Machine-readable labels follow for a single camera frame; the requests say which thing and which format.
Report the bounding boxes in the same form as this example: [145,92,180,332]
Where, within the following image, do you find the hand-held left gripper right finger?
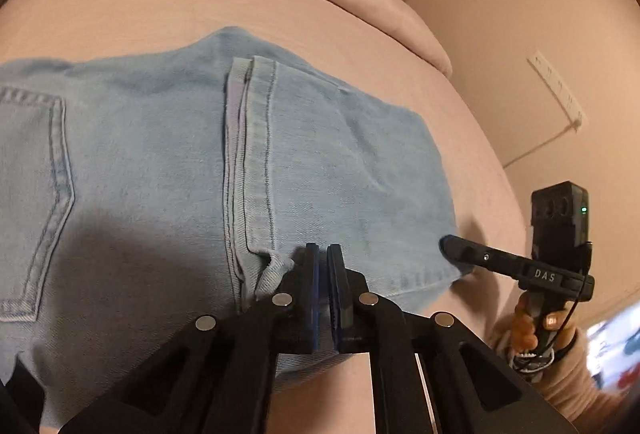
[327,243,581,434]

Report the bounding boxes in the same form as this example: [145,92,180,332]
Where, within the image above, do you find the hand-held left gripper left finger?
[57,243,321,434]

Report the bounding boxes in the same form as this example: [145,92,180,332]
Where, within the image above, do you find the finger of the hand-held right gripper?
[439,235,532,281]

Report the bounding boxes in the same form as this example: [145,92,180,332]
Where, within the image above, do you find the light blue denim pants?
[0,27,476,430]

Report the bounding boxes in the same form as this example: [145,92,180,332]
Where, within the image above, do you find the person's right forearm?
[487,324,607,421]

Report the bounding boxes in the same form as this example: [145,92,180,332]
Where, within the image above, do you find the person's right hand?
[512,296,539,355]

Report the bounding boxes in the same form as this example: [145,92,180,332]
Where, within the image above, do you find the white power strip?
[527,49,589,131]

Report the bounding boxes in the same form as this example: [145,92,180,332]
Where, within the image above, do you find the pink bed sheet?
[0,0,532,434]

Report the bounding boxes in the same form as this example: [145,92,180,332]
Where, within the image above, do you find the white power cable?
[500,121,577,170]

